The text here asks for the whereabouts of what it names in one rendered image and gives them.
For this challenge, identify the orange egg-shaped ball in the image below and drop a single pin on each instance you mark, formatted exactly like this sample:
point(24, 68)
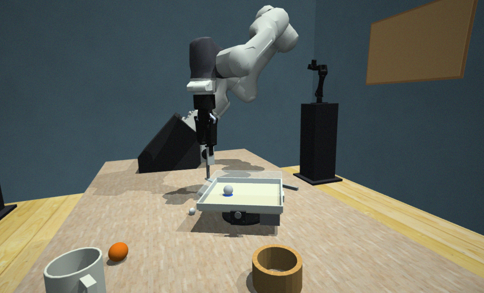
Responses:
point(118, 252)

